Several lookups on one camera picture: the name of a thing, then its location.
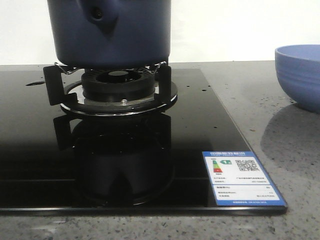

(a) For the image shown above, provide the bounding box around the dark blue cooking pot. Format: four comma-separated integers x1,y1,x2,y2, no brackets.
47,0,171,70

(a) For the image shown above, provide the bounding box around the light blue plastic bowl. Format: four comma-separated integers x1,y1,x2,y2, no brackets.
275,44,320,113

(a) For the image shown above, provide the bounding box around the black pot support grate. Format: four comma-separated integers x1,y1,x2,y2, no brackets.
43,62,172,106

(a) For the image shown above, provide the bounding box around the black round gas burner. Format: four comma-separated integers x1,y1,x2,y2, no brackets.
60,67,178,117

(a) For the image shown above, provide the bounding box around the blue white energy label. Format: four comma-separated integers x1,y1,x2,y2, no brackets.
202,151,286,207

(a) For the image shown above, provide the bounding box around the black glass gas stove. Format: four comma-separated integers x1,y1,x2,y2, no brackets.
0,69,288,215

